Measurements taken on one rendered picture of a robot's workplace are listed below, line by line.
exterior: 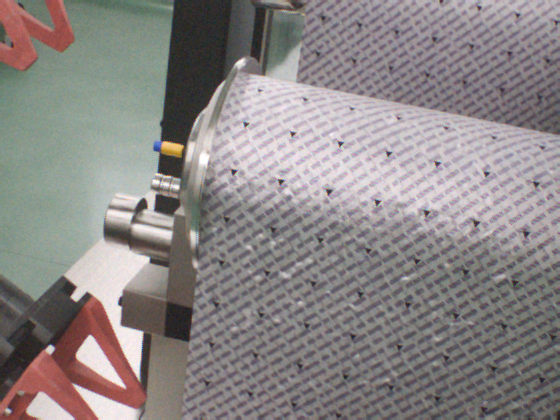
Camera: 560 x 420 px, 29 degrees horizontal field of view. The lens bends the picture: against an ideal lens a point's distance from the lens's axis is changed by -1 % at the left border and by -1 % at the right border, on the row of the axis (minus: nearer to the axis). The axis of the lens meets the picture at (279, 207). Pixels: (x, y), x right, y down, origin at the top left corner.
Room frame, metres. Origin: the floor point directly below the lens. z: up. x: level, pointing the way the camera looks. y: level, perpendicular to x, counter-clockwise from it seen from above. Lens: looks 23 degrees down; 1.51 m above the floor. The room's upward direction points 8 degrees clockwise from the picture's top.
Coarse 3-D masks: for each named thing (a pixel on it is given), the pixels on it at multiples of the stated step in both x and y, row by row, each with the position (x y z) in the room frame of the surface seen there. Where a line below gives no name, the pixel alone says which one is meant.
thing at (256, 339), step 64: (192, 320) 0.60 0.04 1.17; (256, 320) 0.60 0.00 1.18; (320, 320) 0.59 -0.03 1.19; (384, 320) 0.58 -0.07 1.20; (448, 320) 0.58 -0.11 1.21; (192, 384) 0.60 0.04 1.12; (256, 384) 0.60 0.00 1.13; (320, 384) 0.59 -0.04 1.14; (384, 384) 0.58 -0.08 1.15; (448, 384) 0.57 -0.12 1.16; (512, 384) 0.57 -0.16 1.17
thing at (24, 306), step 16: (0, 288) 0.63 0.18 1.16; (16, 288) 0.64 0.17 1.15; (48, 288) 0.65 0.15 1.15; (64, 288) 0.67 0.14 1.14; (0, 304) 0.61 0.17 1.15; (16, 304) 0.62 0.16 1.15; (32, 304) 0.62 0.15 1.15; (0, 320) 0.61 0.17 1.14; (16, 320) 0.60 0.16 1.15; (0, 336) 0.58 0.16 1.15; (16, 336) 0.59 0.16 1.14; (0, 352) 0.57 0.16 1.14; (16, 352) 0.62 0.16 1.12; (0, 368) 0.57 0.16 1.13
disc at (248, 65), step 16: (240, 64) 0.66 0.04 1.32; (256, 64) 0.69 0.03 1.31; (240, 80) 0.66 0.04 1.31; (224, 96) 0.63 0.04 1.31; (224, 112) 0.63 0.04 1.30; (208, 128) 0.61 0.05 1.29; (208, 144) 0.60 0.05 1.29; (208, 160) 0.60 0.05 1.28; (208, 176) 0.61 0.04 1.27; (192, 208) 0.60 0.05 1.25; (192, 224) 0.60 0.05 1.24; (192, 240) 0.60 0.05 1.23; (192, 256) 0.61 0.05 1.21
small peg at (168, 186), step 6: (156, 174) 0.67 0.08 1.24; (162, 174) 0.67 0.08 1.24; (156, 180) 0.67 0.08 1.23; (162, 180) 0.67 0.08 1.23; (168, 180) 0.67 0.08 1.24; (174, 180) 0.67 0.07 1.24; (150, 186) 0.67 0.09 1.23; (156, 186) 0.67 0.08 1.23; (162, 186) 0.66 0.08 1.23; (168, 186) 0.66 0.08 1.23; (174, 186) 0.66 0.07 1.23; (156, 192) 0.67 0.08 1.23; (162, 192) 0.67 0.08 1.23; (168, 192) 0.66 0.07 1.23; (174, 192) 0.66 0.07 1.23
